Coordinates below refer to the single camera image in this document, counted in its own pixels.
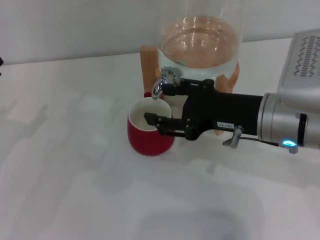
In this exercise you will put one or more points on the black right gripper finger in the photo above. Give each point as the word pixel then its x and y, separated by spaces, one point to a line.
pixel 177 88
pixel 170 126

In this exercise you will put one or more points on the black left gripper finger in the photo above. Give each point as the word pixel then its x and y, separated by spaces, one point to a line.
pixel 1 61

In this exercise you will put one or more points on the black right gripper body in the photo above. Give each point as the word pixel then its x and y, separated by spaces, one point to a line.
pixel 220 110

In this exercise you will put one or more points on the chrome faucet tap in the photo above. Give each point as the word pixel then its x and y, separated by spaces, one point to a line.
pixel 160 85

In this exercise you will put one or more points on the red ceramic cup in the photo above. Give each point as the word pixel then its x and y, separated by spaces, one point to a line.
pixel 150 140

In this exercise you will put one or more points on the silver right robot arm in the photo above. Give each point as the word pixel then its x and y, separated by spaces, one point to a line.
pixel 282 120

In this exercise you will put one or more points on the wooden dispenser stand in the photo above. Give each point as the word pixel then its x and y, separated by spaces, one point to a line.
pixel 148 67

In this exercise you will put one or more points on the glass water dispenser jar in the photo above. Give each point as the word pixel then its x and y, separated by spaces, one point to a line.
pixel 200 50

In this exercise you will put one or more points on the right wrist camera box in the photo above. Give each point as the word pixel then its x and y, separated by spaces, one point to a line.
pixel 302 65

